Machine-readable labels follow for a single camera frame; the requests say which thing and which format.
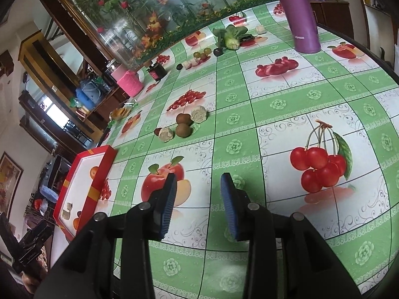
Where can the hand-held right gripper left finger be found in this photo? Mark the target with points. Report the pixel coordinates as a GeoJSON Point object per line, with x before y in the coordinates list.
{"type": "Point", "coordinates": [165, 205]}

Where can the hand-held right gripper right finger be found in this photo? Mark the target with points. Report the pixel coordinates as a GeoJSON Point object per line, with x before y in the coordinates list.
{"type": "Point", "coordinates": [230, 205]}

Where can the orange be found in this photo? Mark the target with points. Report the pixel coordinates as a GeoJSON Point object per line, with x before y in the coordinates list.
{"type": "Point", "coordinates": [76, 223]}
{"type": "Point", "coordinates": [94, 172]}

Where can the dark brown glittery ball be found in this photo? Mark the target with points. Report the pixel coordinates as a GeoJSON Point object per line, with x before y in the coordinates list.
{"type": "Point", "coordinates": [79, 214]}

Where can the beige knobbly lump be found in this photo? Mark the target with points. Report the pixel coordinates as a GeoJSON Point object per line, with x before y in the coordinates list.
{"type": "Point", "coordinates": [199, 114]}
{"type": "Point", "coordinates": [165, 135]}

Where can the small dark brown fruit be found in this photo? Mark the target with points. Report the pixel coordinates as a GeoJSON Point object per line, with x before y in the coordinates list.
{"type": "Point", "coordinates": [156, 131]}

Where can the red tray box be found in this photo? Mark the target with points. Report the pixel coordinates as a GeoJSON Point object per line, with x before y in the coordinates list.
{"type": "Point", "coordinates": [103, 162]}

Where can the brown kiwi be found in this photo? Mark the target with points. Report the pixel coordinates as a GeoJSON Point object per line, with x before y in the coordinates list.
{"type": "Point", "coordinates": [183, 119]}
{"type": "Point", "coordinates": [183, 130]}

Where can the clear plastic wrapped snack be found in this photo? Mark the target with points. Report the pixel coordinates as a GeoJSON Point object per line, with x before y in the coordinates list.
{"type": "Point", "coordinates": [120, 113]}

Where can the wooden side cabinet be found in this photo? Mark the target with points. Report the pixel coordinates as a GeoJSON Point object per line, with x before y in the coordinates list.
{"type": "Point", "coordinates": [106, 112]}

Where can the pink knit-sleeved glass cup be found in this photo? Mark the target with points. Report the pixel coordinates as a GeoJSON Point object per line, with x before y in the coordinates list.
{"type": "Point", "coordinates": [129, 82]}

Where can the white bowl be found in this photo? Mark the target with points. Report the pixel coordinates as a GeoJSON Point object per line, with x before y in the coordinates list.
{"type": "Point", "coordinates": [141, 78]}

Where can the dark jar with red label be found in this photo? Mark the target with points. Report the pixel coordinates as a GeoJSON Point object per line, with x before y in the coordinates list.
{"type": "Point", "coordinates": [157, 72]}

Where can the blue bag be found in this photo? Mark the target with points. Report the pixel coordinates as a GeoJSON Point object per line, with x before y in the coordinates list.
{"type": "Point", "coordinates": [89, 95]}

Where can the white food piece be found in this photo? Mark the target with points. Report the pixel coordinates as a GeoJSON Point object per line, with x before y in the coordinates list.
{"type": "Point", "coordinates": [195, 62]}
{"type": "Point", "coordinates": [186, 64]}

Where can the green round fruit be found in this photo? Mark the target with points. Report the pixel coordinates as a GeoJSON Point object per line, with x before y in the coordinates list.
{"type": "Point", "coordinates": [197, 55]}
{"type": "Point", "coordinates": [206, 51]}

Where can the dark purple round fruit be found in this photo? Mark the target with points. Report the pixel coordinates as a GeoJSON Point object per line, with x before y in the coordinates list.
{"type": "Point", "coordinates": [218, 51]}

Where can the bok choy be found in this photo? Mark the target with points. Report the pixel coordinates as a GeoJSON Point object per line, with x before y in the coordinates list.
{"type": "Point", "coordinates": [232, 39]}

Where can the pale beige food chunk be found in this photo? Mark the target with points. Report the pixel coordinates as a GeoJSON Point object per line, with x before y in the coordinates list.
{"type": "Point", "coordinates": [261, 30]}

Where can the flower-printed glass cabinet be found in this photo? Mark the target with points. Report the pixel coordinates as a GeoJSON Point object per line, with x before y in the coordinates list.
{"type": "Point", "coordinates": [109, 12]}

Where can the purple thermos bottle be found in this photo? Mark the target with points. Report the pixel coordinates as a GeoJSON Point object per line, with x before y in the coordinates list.
{"type": "Point", "coordinates": [299, 15]}

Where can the dark wooden cabinet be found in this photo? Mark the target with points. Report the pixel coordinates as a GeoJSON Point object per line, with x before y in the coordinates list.
{"type": "Point", "coordinates": [333, 18]}

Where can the small yellow box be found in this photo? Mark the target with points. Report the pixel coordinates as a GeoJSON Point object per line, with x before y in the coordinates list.
{"type": "Point", "coordinates": [369, 0]}

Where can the framed wall picture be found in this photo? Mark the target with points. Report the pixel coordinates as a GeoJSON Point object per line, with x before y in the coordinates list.
{"type": "Point", "coordinates": [9, 180]}

